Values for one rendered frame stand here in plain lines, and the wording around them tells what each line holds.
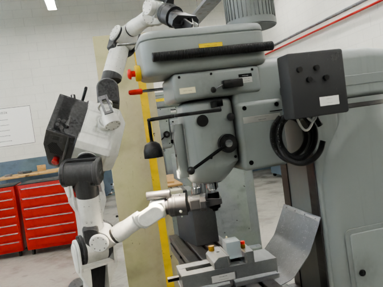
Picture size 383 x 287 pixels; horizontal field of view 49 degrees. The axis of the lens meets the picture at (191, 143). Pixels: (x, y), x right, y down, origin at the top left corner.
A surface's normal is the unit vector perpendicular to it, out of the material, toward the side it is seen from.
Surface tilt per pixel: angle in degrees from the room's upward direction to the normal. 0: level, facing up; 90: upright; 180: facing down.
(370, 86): 90
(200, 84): 90
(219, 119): 90
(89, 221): 105
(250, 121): 90
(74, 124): 58
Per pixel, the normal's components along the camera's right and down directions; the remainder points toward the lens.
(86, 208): 0.03, 0.30
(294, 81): 0.22, 0.02
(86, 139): 0.37, -0.55
